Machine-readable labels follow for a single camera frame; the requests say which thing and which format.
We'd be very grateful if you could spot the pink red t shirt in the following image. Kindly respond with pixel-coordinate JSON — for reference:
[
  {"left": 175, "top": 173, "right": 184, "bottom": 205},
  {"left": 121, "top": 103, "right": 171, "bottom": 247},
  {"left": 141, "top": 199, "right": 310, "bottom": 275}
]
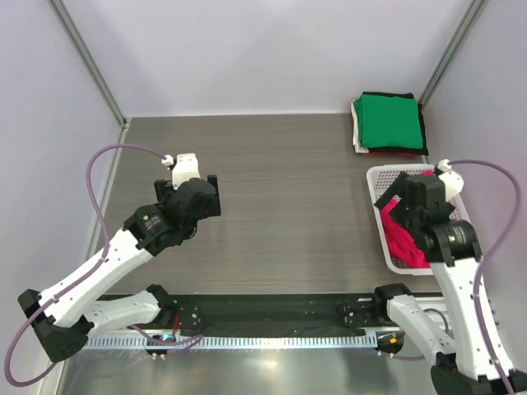
[{"left": 379, "top": 196, "right": 430, "bottom": 268}]

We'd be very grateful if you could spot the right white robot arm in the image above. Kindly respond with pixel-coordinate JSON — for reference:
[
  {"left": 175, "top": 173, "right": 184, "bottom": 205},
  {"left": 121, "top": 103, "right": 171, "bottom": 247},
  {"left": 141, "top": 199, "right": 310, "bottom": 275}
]
[{"left": 371, "top": 171, "right": 526, "bottom": 394}]

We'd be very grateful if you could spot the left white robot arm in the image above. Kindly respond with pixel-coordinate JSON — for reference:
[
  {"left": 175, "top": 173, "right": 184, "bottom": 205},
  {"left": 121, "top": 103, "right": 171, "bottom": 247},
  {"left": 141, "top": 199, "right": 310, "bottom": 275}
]
[{"left": 18, "top": 174, "right": 222, "bottom": 363}]

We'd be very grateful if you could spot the white plastic basket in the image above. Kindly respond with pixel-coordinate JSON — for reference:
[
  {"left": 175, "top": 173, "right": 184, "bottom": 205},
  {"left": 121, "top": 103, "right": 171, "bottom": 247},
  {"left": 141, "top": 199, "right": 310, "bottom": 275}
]
[{"left": 366, "top": 163, "right": 470, "bottom": 277}]

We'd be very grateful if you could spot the red folded t shirt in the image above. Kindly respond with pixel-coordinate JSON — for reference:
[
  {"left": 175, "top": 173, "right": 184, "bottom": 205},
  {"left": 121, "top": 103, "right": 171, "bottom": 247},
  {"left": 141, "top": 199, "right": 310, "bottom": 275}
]
[{"left": 364, "top": 151, "right": 419, "bottom": 158}]

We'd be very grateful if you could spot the black folded t shirt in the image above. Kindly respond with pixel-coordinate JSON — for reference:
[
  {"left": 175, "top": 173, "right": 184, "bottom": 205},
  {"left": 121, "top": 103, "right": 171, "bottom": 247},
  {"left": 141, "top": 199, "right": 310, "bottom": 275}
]
[{"left": 361, "top": 91, "right": 430, "bottom": 157}]

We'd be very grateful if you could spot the white folded t shirt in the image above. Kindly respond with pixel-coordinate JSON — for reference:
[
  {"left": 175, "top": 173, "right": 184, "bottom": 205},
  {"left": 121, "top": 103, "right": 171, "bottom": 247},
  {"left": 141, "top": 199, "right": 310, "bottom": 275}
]
[{"left": 350, "top": 100, "right": 369, "bottom": 155}]

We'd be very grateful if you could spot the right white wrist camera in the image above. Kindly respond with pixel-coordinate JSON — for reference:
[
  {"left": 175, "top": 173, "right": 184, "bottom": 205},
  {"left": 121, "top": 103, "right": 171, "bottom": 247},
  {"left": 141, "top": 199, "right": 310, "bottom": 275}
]
[{"left": 434, "top": 159, "right": 464, "bottom": 202}]

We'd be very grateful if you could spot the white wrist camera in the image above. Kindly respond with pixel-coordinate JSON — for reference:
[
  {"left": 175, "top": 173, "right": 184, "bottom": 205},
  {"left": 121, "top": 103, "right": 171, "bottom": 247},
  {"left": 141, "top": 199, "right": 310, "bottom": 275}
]
[
  {"left": 434, "top": 159, "right": 464, "bottom": 202},
  {"left": 161, "top": 153, "right": 201, "bottom": 190}
]

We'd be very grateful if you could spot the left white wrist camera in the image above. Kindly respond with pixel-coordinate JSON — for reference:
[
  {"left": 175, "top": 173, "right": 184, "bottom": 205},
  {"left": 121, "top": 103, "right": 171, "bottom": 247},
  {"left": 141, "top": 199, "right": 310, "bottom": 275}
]
[{"left": 161, "top": 153, "right": 201, "bottom": 190}]

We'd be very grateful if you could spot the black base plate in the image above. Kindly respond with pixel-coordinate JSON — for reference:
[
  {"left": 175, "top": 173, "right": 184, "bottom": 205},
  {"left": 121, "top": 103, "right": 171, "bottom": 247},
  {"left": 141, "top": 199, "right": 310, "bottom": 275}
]
[{"left": 170, "top": 293, "right": 398, "bottom": 338}]

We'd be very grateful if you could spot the perforated cable duct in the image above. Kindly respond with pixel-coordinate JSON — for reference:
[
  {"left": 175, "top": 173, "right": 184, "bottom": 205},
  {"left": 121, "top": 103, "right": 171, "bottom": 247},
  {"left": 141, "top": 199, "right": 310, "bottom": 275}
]
[{"left": 84, "top": 332, "right": 378, "bottom": 351}]

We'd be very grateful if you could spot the right aluminium frame post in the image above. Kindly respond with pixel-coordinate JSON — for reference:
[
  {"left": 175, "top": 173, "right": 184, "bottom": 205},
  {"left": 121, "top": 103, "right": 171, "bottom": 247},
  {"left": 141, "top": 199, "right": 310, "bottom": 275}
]
[{"left": 419, "top": 0, "right": 488, "bottom": 108}]

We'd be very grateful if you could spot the aluminium frame post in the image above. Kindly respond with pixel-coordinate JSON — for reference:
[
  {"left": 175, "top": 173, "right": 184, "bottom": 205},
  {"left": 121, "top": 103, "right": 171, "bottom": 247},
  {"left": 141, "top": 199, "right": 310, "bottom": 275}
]
[
  {"left": 48, "top": 0, "right": 127, "bottom": 130},
  {"left": 419, "top": 0, "right": 488, "bottom": 108}
]

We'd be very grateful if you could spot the left aluminium frame post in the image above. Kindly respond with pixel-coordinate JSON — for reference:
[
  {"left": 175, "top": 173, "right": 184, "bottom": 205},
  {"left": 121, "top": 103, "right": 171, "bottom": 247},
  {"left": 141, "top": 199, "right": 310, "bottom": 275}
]
[{"left": 48, "top": 0, "right": 127, "bottom": 130}]

